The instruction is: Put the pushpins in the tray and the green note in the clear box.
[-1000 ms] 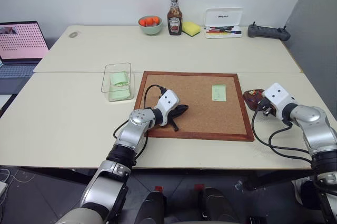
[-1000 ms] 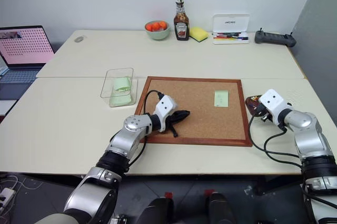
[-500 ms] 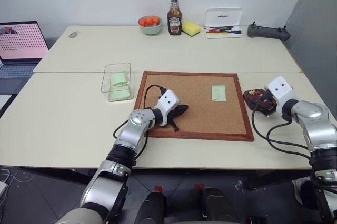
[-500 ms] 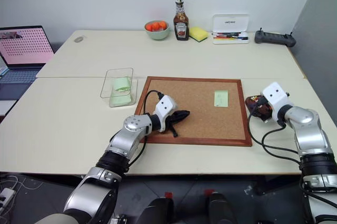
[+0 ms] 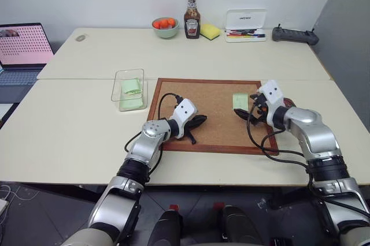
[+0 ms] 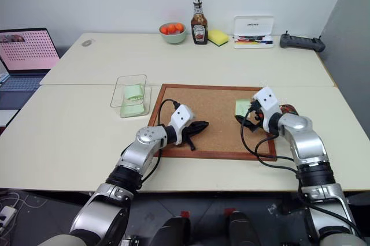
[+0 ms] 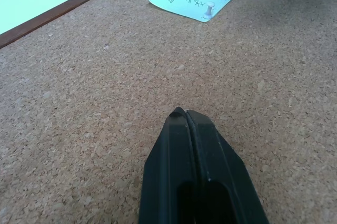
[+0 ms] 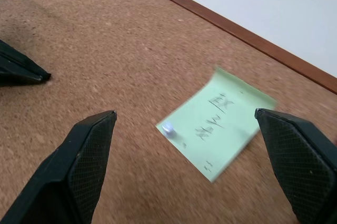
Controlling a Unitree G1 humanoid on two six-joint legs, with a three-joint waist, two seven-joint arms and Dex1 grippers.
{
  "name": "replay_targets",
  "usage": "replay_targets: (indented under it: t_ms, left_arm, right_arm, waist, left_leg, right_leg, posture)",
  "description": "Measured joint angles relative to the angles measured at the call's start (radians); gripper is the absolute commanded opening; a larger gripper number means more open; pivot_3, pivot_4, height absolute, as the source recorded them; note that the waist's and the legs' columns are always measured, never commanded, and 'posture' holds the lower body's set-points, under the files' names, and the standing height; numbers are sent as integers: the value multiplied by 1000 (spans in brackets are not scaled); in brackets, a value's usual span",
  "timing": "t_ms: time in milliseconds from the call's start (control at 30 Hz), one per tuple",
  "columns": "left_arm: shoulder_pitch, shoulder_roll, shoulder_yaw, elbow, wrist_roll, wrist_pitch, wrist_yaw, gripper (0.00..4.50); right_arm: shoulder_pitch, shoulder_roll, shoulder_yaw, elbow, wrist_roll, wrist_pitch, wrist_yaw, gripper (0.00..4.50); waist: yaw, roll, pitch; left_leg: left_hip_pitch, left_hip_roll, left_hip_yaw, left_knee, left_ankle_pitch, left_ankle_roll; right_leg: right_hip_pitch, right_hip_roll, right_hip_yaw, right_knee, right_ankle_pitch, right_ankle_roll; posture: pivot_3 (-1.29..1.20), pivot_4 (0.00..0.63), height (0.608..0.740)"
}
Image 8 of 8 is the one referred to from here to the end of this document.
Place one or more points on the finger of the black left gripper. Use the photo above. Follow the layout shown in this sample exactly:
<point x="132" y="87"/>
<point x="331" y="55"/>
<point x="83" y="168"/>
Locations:
<point x="15" y="67"/>

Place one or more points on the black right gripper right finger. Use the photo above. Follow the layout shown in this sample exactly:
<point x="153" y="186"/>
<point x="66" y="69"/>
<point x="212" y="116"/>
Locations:
<point x="300" y="161"/>

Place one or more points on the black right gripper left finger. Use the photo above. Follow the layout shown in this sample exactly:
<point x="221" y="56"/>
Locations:
<point x="65" y="176"/>

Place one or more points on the green sticky note with writing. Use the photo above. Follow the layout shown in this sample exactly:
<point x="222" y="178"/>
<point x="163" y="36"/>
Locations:
<point x="210" y="129"/>

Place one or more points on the white pushpin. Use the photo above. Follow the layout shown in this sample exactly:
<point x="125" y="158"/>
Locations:
<point x="168" y="128"/>

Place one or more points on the cork board with wooden frame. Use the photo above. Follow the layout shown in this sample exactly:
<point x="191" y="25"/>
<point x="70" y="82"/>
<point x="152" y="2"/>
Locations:
<point x="105" y="37"/>

